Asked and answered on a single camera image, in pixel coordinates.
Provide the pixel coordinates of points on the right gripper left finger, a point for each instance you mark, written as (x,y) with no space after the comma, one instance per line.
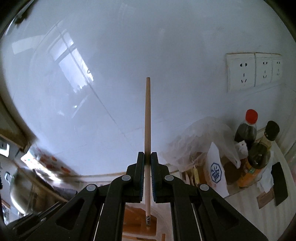
(95,213)

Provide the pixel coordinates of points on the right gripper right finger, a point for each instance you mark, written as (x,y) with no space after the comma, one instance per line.
(199,212)

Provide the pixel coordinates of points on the wooden chopstick green band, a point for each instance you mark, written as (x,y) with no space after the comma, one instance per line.
(147,151)

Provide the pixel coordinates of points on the white packet blue logo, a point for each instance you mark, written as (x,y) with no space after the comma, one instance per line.
(214,172)

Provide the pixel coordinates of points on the brown paper card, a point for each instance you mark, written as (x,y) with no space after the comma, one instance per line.
(264,198)

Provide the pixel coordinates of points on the steel cooking pot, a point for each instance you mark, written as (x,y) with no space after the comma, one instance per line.
(29,193)

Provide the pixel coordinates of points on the clear plastic bag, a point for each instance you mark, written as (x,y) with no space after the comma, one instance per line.
(188,151)

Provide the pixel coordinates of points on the striped cat table mat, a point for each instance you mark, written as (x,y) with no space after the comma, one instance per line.
(271,220)

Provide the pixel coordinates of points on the white crumpled tissue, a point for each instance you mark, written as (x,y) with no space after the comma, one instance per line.
(265,183)

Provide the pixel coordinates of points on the black cap oil bottle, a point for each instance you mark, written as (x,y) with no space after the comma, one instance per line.
(258,155)

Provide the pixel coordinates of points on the black smartphone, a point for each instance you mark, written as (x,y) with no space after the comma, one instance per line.
(279,184)

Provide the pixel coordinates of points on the red cap soy sauce bottle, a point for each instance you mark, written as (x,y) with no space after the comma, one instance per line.
(247,130)

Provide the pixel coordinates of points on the colourful fruit wall sticker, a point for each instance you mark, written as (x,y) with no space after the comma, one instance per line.
(46,165)

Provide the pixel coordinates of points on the white wall socket left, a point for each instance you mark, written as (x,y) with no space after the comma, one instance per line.
(241,71)

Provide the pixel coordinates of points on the white wall socket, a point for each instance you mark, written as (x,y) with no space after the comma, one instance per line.
(277,67)
(241,71)
(263,68)

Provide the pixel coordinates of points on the white wall socket middle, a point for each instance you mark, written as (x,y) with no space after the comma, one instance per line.
(263,68)

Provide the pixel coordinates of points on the white wall socket right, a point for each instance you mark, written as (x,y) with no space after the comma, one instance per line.
(277,67)

